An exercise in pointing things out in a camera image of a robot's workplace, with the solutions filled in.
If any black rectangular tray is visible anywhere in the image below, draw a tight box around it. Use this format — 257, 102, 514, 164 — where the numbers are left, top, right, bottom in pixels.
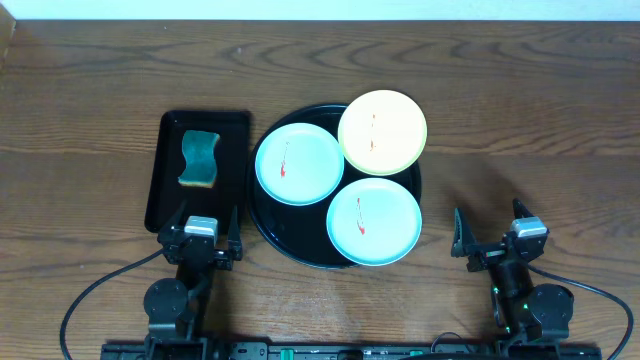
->
144, 110, 250, 234

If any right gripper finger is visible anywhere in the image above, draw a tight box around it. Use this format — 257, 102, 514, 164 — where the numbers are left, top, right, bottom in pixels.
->
512, 198, 533, 219
451, 208, 476, 258

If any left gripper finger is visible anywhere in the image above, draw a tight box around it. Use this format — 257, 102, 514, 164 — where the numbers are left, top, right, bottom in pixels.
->
158, 200, 186, 236
227, 207, 243, 261

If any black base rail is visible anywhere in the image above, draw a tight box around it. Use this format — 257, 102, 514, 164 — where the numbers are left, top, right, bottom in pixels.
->
100, 342, 602, 360

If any light blue plate front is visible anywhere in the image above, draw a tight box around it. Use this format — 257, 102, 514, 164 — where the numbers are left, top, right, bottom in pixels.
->
326, 178, 422, 266

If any green yellow sponge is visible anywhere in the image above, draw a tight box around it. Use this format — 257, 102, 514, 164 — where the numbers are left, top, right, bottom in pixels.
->
178, 130, 220, 188

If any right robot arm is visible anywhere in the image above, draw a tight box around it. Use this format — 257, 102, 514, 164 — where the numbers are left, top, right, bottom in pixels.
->
451, 199, 574, 356

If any black round tray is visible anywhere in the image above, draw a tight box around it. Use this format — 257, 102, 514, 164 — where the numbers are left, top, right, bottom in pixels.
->
246, 104, 422, 269

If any light blue plate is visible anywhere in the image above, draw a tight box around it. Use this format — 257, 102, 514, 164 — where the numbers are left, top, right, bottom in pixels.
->
255, 123, 344, 206
326, 178, 422, 266

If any yellow plate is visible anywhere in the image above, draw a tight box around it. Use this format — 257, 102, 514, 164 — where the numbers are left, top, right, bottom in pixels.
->
337, 90, 428, 176

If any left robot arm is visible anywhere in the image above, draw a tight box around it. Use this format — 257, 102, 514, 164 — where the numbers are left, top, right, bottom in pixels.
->
142, 203, 243, 360

